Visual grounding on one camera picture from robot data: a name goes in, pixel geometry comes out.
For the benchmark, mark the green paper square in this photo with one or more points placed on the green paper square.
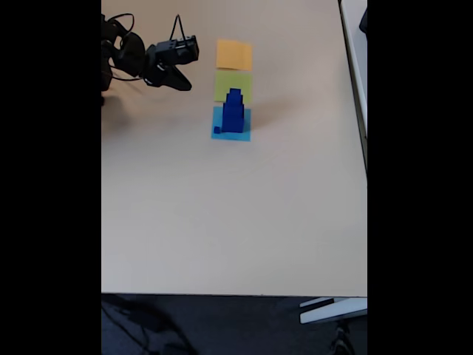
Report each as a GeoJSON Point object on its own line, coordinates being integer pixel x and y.
{"type": "Point", "coordinates": [221, 83]}

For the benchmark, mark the orange paper square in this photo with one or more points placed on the orange paper square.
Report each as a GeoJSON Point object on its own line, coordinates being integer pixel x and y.
{"type": "Point", "coordinates": [234, 55]}

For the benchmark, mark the light blue paper square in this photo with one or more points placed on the light blue paper square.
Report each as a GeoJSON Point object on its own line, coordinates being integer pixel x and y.
{"type": "Point", "coordinates": [236, 137]}

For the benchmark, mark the small blue cube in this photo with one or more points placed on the small blue cube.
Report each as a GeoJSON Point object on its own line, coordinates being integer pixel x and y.
{"type": "Point", "coordinates": [234, 92]}

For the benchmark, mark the medium blue cube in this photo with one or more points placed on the medium blue cube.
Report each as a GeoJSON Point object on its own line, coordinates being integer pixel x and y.
{"type": "Point", "coordinates": [234, 108]}

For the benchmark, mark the large blue cube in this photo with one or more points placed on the large blue cube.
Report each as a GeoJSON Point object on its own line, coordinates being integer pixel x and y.
{"type": "Point", "coordinates": [233, 125]}

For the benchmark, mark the white neighbouring desk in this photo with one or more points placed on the white neighbouring desk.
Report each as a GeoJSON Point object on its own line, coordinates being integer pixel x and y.
{"type": "Point", "coordinates": [356, 55]}

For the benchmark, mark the dark object on desk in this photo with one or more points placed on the dark object on desk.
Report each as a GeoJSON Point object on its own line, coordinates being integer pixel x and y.
{"type": "Point", "coordinates": [364, 20]}

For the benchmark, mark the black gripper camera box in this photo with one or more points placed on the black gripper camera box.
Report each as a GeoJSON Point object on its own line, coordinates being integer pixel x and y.
{"type": "Point", "coordinates": [188, 50]}

